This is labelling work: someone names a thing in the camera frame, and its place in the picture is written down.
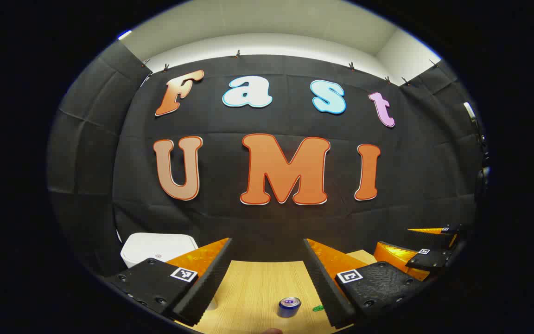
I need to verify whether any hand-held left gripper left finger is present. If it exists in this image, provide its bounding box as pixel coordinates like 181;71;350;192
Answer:
104;238;233;327

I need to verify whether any wooden desktop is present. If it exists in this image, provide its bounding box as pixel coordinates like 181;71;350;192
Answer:
188;250;379;334

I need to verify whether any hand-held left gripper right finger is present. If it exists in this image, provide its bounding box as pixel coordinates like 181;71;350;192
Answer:
303;238;429;329

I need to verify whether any blue pop can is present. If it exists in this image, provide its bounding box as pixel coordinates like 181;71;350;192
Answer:
278;297;302;318

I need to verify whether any white desktop garbage bin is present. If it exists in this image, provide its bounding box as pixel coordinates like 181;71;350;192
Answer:
120;233;219;310

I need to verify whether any black backdrop cloth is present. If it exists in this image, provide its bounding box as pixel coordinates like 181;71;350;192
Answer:
46;39;481;279

